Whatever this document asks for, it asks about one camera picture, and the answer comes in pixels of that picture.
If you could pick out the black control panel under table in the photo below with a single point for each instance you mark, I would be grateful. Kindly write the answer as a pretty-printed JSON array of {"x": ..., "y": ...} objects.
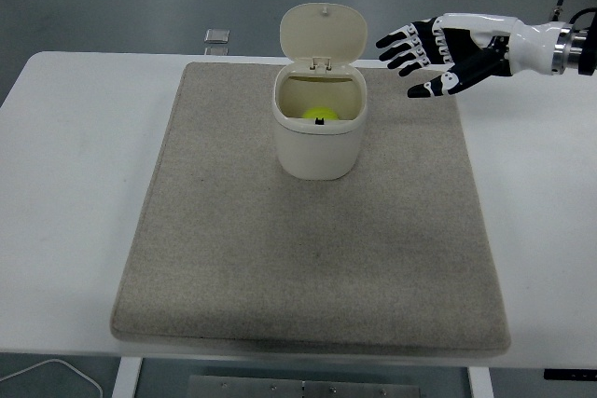
[{"x": 569, "y": 374}]

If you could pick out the cream lidded bin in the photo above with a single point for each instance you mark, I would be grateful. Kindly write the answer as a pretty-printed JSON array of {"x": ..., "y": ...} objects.
[{"x": 319, "y": 151}]

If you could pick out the grey metal plate with screws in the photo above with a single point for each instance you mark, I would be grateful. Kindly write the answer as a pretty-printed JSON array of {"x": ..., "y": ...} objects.
[{"x": 233, "y": 388}]

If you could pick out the yellow tennis ball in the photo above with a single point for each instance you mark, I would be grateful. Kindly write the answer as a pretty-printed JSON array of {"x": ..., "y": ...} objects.
[{"x": 311, "y": 113}]

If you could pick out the white table leg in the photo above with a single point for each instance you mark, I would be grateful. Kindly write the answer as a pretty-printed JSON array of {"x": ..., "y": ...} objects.
[
  {"x": 127, "y": 379},
  {"x": 480, "y": 384}
]

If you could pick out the beige fabric mat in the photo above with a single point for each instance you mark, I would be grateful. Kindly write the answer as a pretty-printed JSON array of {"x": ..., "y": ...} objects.
[{"x": 280, "y": 253}]

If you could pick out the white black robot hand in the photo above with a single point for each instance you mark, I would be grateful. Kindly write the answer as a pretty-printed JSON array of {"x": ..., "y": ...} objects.
[{"x": 527, "y": 48}]

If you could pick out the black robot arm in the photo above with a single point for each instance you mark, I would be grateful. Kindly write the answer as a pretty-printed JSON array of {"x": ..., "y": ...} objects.
[{"x": 587, "y": 53}]

